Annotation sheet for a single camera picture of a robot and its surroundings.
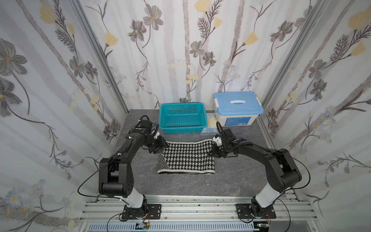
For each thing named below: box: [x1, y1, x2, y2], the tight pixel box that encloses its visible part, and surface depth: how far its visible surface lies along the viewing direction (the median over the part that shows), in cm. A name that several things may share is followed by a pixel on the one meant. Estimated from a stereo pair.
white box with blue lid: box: [214, 91, 264, 127], surface depth 106 cm
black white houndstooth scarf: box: [157, 138, 215, 174], surface depth 92 cm
